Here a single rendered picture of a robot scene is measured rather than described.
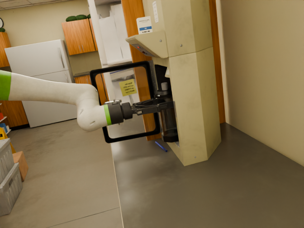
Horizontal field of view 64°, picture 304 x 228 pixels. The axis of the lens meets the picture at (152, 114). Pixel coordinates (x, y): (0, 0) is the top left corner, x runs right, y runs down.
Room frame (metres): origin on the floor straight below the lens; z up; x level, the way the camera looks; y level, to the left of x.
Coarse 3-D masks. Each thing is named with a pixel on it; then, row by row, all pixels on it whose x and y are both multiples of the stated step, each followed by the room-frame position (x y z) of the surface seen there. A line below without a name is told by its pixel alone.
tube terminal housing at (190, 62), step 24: (144, 0) 1.22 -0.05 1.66; (168, 0) 0.96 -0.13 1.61; (192, 0) 0.99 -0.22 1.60; (168, 24) 0.95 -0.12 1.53; (192, 24) 0.97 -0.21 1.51; (168, 48) 0.95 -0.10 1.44; (192, 48) 0.97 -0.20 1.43; (192, 72) 0.97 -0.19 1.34; (192, 96) 0.96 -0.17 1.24; (216, 96) 1.12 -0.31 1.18; (192, 120) 0.96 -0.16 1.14; (216, 120) 1.10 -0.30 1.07; (168, 144) 1.19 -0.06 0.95; (192, 144) 0.96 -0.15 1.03; (216, 144) 1.07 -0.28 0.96
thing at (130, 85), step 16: (96, 80) 1.24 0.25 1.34; (112, 80) 1.24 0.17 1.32; (128, 80) 1.25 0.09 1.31; (144, 80) 1.25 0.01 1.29; (112, 96) 1.24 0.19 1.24; (128, 96) 1.25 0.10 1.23; (144, 96) 1.25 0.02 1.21; (112, 128) 1.24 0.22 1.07; (128, 128) 1.24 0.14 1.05; (144, 128) 1.25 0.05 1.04
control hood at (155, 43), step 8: (152, 32) 0.95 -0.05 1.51; (160, 32) 0.95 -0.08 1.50; (128, 40) 1.14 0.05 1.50; (136, 40) 0.97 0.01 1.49; (144, 40) 0.94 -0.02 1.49; (152, 40) 0.94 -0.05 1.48; (160, 40) 0.95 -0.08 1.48; (136, 48) 1.24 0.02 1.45; (144, 48) 1.03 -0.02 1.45; (152, 48) 0.94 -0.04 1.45; (160, 48) 0.95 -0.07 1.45; (152, 56) 1.09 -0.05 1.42; (160, 56) 0.95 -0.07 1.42
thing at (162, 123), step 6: (162, 102) 1.05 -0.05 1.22; (162, 114) 1.05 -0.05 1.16; (168, 114) 1.04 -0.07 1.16; (174, 114) 1.04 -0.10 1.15; (162, 120) 1.05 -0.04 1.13; (168, 120) 1.04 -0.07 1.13; (174, 120) 1.04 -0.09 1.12; (162, 126) 1.06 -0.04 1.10; (168, 126) 1.04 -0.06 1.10; (174, 126) 1.04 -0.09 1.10; (162, 132) 1.07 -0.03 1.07; (168, 132) 1.04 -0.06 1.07; (174, 132) 1.04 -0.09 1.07
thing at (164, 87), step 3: (162, 84) 1.07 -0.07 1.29; (165, 84) 1.07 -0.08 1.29; (162, 87) 1.08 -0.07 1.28; (165, 87) 1.07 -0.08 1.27; (159, 90) 1.08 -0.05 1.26; (162, 90) 1.07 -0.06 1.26; (165, 90) 1.06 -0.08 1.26; (168, 90) 1.05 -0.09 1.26; (156, 93) 1.08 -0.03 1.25; (159, 93) 1.06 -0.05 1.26; (162, 93) 1.05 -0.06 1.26; (165, 93) 1.04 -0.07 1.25; (168, 93) 1.04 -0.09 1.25
